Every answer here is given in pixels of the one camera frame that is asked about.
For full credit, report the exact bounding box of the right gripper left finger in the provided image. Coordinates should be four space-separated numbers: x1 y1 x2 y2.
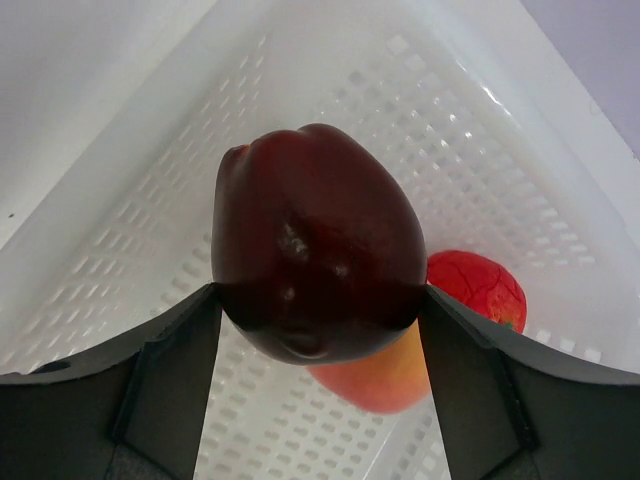
1 284 221 479

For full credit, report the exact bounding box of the red tomato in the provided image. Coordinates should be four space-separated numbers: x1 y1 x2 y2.
426 250 527 333

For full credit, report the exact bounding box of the white plastic basket tray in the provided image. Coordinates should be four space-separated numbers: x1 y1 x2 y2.
1 1 639 479

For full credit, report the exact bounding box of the dark red apple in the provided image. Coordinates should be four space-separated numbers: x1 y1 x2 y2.
211 124 427 366

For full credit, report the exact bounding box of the peach fruit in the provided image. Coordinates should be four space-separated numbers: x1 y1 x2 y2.
308 324 431 414

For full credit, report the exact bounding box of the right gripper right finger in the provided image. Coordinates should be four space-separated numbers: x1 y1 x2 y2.
419 286 639 479

